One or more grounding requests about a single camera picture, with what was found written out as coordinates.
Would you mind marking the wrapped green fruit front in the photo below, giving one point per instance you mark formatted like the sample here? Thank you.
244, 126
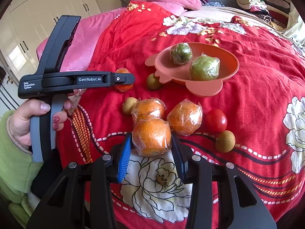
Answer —
205, 68

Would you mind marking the salmon pink fruit bowl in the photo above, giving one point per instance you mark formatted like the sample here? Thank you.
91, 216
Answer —
166, 71

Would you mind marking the pink quilt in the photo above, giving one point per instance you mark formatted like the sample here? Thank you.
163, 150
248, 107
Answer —
123, 37

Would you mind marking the person's left hand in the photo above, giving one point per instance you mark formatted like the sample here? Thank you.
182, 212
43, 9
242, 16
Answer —
19, 123

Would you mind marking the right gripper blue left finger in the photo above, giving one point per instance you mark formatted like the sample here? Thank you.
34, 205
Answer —
123, 157

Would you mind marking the red floral blanket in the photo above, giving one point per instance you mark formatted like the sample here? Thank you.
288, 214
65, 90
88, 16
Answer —
263, 103

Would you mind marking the pile of folded clothes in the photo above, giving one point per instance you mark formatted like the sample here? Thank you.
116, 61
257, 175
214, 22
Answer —
273, 12

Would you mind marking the red tomato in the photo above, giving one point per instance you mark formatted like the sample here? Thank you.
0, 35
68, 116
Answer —
215, 121

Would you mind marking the beige bed sheet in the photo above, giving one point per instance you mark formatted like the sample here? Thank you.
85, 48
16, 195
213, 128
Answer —
211, 15

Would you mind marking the wrapped green fruit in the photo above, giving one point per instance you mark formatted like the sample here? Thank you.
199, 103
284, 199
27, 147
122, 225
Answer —
181, 53
205, 68

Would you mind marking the orange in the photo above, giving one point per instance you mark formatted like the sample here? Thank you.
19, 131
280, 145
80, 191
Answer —
148, 108
152, 137
123, 87
185, 118

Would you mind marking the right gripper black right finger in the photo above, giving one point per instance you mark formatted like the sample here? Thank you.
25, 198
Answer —
180, 159

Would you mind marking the green sleeve left forearm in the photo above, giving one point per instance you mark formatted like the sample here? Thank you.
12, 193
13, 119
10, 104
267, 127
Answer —
17, 171

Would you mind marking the wrapped green fruit back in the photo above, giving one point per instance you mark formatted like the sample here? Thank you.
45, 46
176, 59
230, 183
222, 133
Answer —
181, 53

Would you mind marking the brown longan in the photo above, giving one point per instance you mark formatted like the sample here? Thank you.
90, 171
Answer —
128, 105
153, 82
225, 141

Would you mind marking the white wardrobe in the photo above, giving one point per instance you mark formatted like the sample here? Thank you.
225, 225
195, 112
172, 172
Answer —
27, 23

